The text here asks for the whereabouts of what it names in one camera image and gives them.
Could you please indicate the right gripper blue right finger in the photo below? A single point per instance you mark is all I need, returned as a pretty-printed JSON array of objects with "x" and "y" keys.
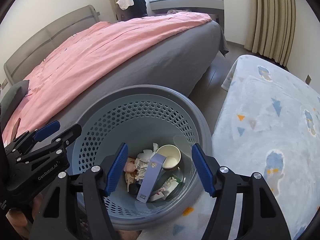
[{"x": 261, "y": 216}]

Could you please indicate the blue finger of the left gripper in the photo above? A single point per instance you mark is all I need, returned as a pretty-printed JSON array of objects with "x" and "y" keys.
[
  {"x": 39, "y": 135},
  {"x": 61, "y": 142}
]

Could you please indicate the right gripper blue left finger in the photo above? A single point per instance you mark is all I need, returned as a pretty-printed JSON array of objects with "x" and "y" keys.
[{"x": 59, "y": 218}]

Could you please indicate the pink pig toy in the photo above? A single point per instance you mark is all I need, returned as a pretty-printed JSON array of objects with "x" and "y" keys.
[{"x": 129, "y": 167}]

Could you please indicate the white tissue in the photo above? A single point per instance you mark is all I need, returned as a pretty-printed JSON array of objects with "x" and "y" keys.
[{"x": 155, "y": 147}]

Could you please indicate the purple cardboard box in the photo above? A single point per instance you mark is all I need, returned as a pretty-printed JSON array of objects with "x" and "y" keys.
[{"x": 150, "y": 177}]

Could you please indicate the red white paper cup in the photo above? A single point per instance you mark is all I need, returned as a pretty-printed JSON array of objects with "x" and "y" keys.
[{"x": 172, "y": 156}]

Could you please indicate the cream red snack wrapper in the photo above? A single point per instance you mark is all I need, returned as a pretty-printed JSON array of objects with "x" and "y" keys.
[{"x": 130, "y": 178}]

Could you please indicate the written paper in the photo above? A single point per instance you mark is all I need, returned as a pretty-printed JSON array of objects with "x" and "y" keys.
[{"x": 141, "y": 163}]

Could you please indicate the black hair band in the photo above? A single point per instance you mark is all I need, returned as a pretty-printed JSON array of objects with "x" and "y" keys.
[{"x": 134, "y": 189}]

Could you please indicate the white green medicine box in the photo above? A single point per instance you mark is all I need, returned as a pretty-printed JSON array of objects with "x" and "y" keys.
[{"x": 166, "y": 189}]

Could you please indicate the grey perforated trash basket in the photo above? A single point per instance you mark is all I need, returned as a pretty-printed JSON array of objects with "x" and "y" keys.
[{"x": 141, "y": 116}]

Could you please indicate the person left hand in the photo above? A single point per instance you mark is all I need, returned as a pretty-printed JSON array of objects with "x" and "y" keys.
[{"x": 18, "y": 220}]

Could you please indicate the pink bed quilt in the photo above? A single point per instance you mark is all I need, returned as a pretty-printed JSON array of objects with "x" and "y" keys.
[{"x": 86, "y": 57}]

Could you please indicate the grey pillow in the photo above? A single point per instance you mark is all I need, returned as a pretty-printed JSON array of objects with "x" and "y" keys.
[{"x": 11, "y": 101}]

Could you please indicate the grey headboard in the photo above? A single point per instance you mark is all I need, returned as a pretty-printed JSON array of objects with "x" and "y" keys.
[{"x": 40, "y": 45}]

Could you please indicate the light blue patterned blanket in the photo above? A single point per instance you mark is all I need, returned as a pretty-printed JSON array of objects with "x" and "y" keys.
[{"x": 269, "y": 123}]

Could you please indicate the chair with clothes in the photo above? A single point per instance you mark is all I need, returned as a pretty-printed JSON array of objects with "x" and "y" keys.
[{"x": 129, "y": 9}]

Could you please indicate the right beige curtain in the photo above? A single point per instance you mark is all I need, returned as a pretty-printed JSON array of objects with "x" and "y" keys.
[{"x": 271, "y": 29}]

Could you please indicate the wall socket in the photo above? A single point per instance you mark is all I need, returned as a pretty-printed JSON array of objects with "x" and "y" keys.
[{"x": 308, "y": 80}]

